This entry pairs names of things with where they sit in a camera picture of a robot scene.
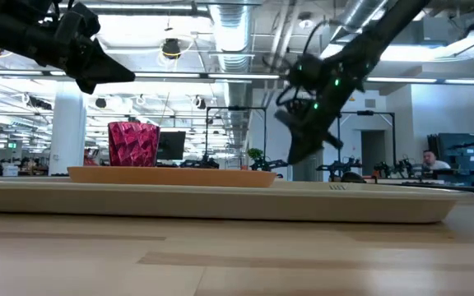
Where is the silver ceiling duct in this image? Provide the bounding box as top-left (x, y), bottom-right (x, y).
top-left (210, 0), bottom-right (255, 149)

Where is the grey door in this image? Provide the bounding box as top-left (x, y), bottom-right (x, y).
top-left (291, 147), bottom-right (324, 183)
top-left (360, 130), bottom-right (387, 176)

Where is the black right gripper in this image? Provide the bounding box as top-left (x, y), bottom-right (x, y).
top-left (274, 96), bottom-right (344, 164)

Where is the red faceted cup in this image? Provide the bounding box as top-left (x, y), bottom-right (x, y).
top-left (107, 121), bottom-right (161, 168)

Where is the black station frame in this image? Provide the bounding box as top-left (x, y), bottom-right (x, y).
top-left (337, 110), bottom-right (397, 176)
top-left (205, 105), bottom-right (268, 178)

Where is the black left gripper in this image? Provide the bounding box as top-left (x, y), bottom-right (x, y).
top-left (58, 39), bottom-right (136, 95)

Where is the orange round plate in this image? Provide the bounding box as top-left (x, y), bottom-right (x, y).
top-left (67, 165), bottom-right (278, 189)

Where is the long ceiling light bar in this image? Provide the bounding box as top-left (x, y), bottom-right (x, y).
top-left (0, 68), bottom-right (287, 82)
top-left (366, 76), bottom-right (474, 86)

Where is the beige plastic tray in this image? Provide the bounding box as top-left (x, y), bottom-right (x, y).
top-left (0, 176), bottom-right (474, 224)

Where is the black monitor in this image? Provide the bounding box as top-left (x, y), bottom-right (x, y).
top-left (156, 131), bottom-right (187, 161)

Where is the person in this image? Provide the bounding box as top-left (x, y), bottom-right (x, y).
top-left (421, 149), bottom-right (453, 171)

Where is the white building column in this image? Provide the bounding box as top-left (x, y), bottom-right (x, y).
top-left (49, 81), bottom-right (87, 177)

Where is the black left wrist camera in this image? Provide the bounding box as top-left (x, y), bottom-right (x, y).
top-left (55, 1), bottom-right (101, 40)

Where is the dark equipment panel rack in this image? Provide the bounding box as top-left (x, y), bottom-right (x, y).
top-left (425, 132), bottom-right (474, 189)

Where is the black ceiling camera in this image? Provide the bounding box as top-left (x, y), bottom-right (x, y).
top-left (161, 37), bottom-right (182, 60)

